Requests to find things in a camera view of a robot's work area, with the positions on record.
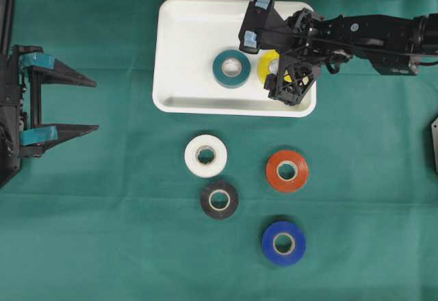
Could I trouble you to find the white tape roll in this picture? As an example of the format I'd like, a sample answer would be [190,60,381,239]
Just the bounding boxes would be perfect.
[184,134,228,178]

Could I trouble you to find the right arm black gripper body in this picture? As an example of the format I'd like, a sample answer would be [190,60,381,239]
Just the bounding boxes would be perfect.
[279,9,355,75]

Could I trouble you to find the white plastic tray case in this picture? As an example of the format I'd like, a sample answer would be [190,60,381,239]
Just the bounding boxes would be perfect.
[152,0,317,118]

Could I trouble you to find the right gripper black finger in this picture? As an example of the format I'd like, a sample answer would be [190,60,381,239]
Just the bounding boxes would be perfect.
[263,71,281,100]
[273,62,321,106]

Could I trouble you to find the black tape roll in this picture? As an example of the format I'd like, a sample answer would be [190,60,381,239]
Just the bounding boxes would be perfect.
[200,181,239,220]

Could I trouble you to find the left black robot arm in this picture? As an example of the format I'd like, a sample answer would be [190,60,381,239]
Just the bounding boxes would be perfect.
[1,0,98,185]

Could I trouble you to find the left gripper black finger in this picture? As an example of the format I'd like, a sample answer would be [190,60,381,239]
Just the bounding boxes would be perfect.
[20,125,99,146]

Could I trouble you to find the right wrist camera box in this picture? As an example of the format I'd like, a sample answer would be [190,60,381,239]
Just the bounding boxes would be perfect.
[238,0,288,54]

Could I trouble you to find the red tape roll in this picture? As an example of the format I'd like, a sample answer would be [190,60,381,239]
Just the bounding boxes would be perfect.
[266,150,310,194]

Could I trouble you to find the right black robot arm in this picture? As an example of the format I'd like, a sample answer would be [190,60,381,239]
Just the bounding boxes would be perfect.
[263,9,437,106]

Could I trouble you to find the left gripper black finger taped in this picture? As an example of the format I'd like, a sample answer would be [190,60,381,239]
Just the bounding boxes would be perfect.
[18,53,97,88]

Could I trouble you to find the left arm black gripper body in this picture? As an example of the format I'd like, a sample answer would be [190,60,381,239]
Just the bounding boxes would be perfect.
[1,46,44,164]

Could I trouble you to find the teal green tape roll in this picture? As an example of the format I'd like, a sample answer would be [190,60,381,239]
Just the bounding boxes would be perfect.
[212,49,251,88]

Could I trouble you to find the right arm grey base plate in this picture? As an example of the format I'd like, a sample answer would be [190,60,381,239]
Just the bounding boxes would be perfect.
[425,116,437,173]

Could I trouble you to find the yellow tape roll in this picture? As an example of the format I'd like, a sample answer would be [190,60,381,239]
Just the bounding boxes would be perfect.
[257,50,280,84]

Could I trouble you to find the blue tape roll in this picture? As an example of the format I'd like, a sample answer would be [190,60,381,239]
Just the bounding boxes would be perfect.
[261,221,307,267]

